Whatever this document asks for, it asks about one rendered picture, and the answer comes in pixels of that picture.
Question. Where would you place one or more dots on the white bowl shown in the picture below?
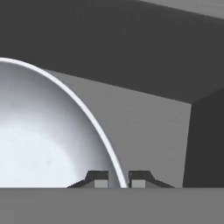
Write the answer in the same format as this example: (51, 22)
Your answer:
(43, 131)

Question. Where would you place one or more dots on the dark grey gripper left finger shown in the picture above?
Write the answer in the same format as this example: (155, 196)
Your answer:
(97, 176)

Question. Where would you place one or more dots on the grey sink basin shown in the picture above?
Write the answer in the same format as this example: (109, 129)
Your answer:
(151, 87)

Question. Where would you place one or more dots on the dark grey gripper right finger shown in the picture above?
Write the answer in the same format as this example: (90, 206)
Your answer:
(140, 176)

